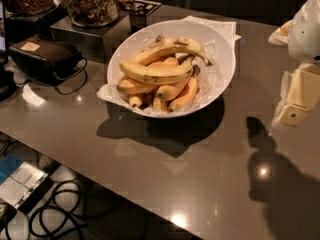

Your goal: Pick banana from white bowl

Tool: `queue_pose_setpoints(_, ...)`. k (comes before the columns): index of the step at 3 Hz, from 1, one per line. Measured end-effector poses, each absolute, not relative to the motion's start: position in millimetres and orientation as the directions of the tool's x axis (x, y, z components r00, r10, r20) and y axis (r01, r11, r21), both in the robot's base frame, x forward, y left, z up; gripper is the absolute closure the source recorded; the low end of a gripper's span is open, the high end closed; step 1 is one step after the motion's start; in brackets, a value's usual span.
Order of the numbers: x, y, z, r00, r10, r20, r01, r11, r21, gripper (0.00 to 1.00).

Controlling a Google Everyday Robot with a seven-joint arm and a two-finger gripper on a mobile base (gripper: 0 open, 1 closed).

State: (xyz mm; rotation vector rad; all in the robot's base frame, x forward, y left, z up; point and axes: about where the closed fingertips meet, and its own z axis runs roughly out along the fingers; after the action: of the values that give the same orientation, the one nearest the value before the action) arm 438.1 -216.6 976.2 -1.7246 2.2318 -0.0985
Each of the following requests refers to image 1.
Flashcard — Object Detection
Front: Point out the white oval bowl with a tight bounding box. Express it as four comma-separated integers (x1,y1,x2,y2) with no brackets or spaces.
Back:
106,19,237,119

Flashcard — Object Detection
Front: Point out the blue object on floor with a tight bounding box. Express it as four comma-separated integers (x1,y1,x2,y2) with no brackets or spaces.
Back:
0,153,23,185

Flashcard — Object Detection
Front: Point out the glass jar of granola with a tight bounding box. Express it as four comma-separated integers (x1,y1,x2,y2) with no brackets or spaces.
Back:
62,0,119,27

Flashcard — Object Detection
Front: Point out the white box on floor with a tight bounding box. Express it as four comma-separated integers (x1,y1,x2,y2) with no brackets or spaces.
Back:
0,162,48,209

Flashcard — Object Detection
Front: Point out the dark stand left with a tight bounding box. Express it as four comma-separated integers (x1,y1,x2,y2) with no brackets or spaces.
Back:
5,6,67,43

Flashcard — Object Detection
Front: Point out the small banana bottom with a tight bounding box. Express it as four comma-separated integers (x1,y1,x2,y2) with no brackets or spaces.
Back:
153,96,168,113

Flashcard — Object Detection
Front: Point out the left yellow banana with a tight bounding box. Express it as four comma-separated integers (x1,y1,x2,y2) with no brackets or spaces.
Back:
117,78,158,95

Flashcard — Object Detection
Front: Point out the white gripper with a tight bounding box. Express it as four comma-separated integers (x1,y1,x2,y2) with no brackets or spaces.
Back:
268,0,320,126

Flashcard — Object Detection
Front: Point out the long yellow banana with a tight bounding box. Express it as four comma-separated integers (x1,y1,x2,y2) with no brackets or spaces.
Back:
119,56,194,85

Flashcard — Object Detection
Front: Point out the white paper liner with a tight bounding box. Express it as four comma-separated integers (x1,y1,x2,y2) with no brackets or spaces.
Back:
96,15,242,116

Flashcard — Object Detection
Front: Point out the small banana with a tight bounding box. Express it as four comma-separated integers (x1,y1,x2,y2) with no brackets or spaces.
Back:
153,96,168,113
129,94,144,107

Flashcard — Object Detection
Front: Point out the black headset cable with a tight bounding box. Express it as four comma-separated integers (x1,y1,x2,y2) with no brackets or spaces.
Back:
13,57,89,96

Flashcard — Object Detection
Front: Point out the small banana lower left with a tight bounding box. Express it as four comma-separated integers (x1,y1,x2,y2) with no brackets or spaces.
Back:
129,94,144,107

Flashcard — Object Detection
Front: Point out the black coiled floor cable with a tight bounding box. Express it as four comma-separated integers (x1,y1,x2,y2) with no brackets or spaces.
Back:
27,178,91,240

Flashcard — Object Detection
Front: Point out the top curved yellow banana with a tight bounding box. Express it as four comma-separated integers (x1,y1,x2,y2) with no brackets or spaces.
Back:
130,35,211,66

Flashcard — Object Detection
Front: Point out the orange banana behind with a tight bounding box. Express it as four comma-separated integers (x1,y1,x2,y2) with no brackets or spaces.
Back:
149,57,179,68

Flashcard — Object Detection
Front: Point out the metal stand block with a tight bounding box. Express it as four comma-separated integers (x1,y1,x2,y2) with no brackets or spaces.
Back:
51,11,131,63

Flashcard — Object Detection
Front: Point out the centre yellow banana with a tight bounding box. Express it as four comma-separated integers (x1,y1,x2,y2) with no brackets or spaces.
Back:
156,76,190,101

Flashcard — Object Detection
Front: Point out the right orange-yellow banana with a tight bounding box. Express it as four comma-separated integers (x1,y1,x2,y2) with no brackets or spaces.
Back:
168,66,200,113

